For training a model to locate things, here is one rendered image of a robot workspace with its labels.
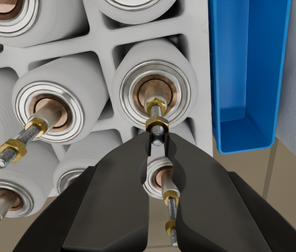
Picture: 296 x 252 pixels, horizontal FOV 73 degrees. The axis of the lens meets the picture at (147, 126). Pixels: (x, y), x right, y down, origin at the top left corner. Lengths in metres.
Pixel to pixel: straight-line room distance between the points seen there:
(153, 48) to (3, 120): 0.20
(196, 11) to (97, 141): 0.22
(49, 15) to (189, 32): 0.16
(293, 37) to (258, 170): 0.38
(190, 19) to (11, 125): 0.26
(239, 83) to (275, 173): 0.31
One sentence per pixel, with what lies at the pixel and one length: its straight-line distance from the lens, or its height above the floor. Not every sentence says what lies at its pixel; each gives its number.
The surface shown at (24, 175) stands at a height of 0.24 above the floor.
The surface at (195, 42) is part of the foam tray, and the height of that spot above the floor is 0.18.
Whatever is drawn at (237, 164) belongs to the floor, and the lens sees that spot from 0.64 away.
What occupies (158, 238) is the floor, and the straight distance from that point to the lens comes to 0.85.
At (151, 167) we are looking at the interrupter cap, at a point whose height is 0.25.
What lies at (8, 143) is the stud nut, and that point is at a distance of 0.19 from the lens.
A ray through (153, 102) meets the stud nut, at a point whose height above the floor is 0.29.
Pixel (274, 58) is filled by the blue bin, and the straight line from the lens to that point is 0.41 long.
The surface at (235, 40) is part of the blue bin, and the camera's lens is 0.49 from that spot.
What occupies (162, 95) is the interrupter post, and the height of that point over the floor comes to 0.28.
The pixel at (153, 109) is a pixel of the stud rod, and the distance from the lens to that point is 0.17.
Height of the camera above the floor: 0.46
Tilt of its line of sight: 62 degrees down
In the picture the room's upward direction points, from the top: 178 degrees counter-clockwise
